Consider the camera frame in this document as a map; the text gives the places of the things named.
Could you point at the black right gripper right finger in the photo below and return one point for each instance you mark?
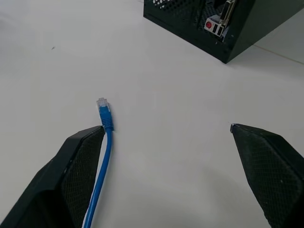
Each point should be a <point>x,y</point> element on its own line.
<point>273,171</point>

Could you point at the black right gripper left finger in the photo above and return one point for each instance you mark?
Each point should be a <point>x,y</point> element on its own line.
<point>47,180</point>

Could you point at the silver bracket with red button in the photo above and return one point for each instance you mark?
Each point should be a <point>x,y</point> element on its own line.
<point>219,20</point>

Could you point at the black perforated computer case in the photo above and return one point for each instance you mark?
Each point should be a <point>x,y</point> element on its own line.
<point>190,21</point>

